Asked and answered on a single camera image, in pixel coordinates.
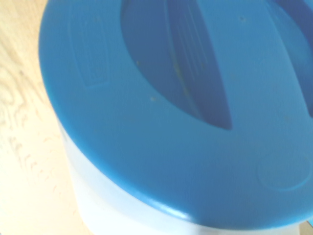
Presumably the blue plastic lid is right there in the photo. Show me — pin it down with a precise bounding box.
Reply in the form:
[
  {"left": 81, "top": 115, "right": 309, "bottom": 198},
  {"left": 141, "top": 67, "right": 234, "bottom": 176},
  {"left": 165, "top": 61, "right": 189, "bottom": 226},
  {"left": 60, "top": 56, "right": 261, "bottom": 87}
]
[{"left": 38, "top": 0, "right": 313, "bottom": 235}]

